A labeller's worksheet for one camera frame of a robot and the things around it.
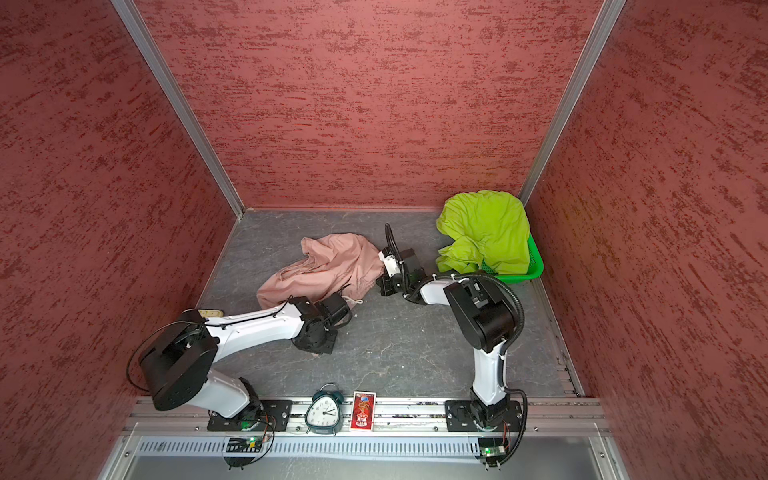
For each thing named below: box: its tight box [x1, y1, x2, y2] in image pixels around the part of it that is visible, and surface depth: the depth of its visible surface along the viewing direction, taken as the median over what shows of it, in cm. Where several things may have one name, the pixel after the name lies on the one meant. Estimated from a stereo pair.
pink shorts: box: [256, 232, 385, 309], surface depth 97 cm
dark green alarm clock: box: [304, 383, 344, 436], surface depth 73 cm
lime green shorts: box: [436, 190, 531, 275], surface depth 108 cm
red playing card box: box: [350, 391, 377, 431], surface depth 75 cm
